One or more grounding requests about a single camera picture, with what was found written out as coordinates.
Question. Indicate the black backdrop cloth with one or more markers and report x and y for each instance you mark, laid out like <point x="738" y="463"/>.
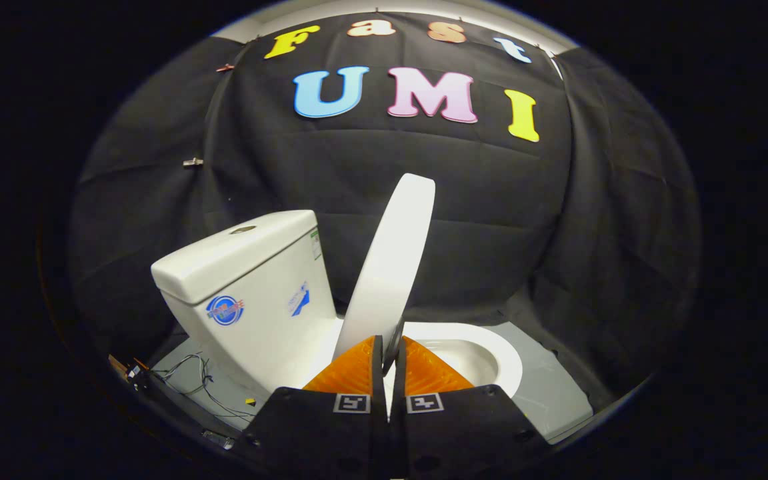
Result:
<point x="490" y="220"/>

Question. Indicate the small grey metal piece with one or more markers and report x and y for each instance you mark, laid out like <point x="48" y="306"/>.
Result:
<point x="217" y="438"/>

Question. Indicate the white toilet lid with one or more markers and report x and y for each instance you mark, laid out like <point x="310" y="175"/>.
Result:
<point x="390" y="266"/>

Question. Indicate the white ceramic toilet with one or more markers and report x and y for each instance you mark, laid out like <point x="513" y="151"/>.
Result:
<point x="257" y="280"/>

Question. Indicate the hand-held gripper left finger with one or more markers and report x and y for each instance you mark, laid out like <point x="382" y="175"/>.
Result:
<point x="379" y="380"/>

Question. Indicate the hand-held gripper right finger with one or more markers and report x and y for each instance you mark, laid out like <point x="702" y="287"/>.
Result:
<point x="397" y="383"/>

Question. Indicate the white toilet seat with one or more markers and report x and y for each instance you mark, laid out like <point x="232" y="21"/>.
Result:
<point x="507" y="363"/>

